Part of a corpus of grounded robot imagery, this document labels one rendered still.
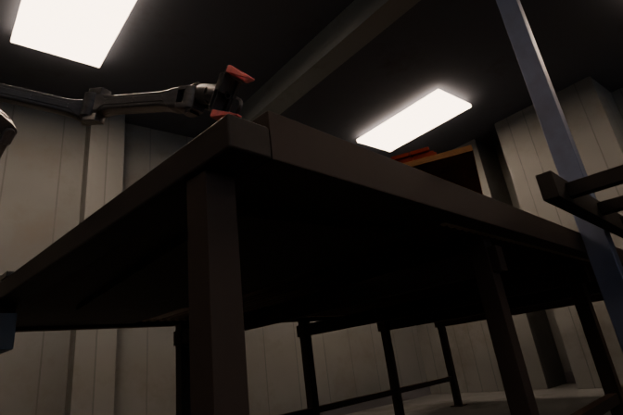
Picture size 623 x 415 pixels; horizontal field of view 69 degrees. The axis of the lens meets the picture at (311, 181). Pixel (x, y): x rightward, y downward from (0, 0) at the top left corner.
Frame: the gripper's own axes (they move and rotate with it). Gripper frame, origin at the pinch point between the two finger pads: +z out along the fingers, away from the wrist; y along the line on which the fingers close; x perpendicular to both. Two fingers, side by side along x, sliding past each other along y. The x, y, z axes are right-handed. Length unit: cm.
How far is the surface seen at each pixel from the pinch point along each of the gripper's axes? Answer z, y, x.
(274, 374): -223, 187, -287
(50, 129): -363, 25, -53
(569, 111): -81, -175, -447
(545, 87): 1, -78, -166
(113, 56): -292, -47, -59
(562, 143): 16, -51, -169
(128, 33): -264, -63, -54
